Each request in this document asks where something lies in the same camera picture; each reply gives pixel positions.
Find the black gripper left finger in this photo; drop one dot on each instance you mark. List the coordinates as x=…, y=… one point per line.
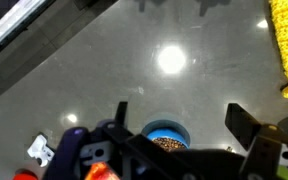
x=117, y=131

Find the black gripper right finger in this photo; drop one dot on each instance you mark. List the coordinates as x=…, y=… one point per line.
x=242, y=125

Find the blue plastic bowl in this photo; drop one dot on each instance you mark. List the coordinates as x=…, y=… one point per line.
x=164, y=128

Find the red plastic bowl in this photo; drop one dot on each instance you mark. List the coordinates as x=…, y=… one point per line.
x=24, y=175

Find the aluminium rail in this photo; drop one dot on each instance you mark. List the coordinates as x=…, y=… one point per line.
x=10, y=23

